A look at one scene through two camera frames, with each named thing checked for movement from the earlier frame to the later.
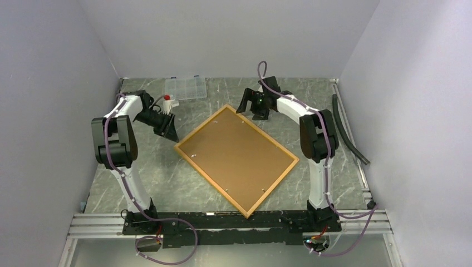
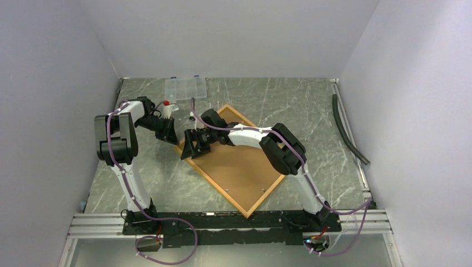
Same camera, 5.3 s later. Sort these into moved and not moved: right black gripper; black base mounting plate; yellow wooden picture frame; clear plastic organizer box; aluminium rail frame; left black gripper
Moved: yellow wooden picture frame; right black gripper
Not moved: clear plastic organizer box; black base mounting plate; aluminium rail frame; left black gripper
